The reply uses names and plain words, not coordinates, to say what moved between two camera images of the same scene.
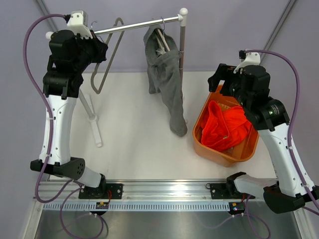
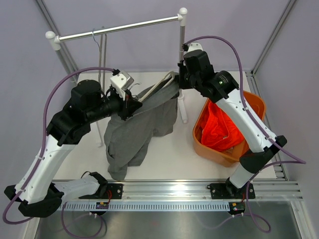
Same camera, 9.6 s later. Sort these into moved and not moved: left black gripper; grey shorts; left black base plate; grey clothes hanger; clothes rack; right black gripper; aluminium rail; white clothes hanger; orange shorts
Moved: right black gripper; left black gripper; grey clothes hanger; grey shorts; white clothes hanger
Not moved: orange shorts; clothes rack; left black base plate; aluminium rail
